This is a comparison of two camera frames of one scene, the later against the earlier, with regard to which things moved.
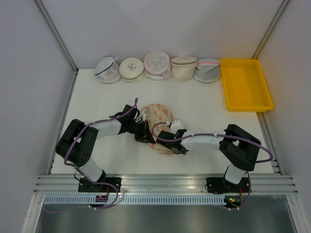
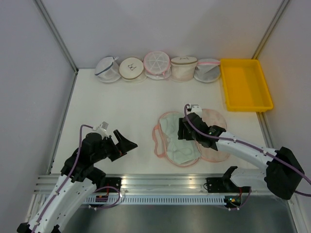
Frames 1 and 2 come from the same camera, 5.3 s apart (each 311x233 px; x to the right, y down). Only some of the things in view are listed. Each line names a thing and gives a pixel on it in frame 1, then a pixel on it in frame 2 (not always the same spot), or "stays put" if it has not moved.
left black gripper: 145,135 to 121,148
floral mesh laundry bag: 159,117 to 185,153
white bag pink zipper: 207,70 stays put
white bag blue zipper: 107,69 stays put
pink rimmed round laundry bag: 157,65 stays put
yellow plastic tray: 245,87 stays put
